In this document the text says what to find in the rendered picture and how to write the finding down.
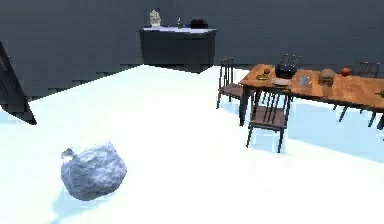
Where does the grey tied garbage bag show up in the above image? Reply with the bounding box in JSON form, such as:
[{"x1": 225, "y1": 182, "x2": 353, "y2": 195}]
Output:
[{"x1": 60, "y1": 142, "x2": 128, "y2": 202}]

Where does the brown wooden dining table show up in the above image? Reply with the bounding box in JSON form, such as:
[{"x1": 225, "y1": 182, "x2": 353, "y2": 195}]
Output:
[{"x1": 238, "y1": 63, "x2": 384, "y2": 131}]

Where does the black toaster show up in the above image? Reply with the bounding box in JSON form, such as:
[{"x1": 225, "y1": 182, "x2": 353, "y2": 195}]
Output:
[{"x1": 274, "y1": 63, "x2": 298, "y2": 80}]

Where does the grey flat dish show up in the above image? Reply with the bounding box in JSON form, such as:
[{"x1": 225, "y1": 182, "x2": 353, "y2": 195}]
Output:
[{"x1": 270, "y1": 77, "x2": 292, "y2": 87}]

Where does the dark leaning panel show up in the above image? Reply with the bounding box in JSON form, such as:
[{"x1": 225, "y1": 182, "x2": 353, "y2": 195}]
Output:
[{"x1": 0, "y1": 40, "x2": 38, "y2": 126}]

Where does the dark sideboard cabinet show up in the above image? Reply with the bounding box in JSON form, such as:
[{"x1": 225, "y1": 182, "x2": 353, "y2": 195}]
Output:
[{"x1": 139, "y1": 26, "x2": 218, "y2": 74}]

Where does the brown bread loaf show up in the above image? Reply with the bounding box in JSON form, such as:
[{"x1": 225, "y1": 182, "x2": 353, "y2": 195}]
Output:
[{"x1": 317, "y1": 68, "x2": 336, "y2": 88}]

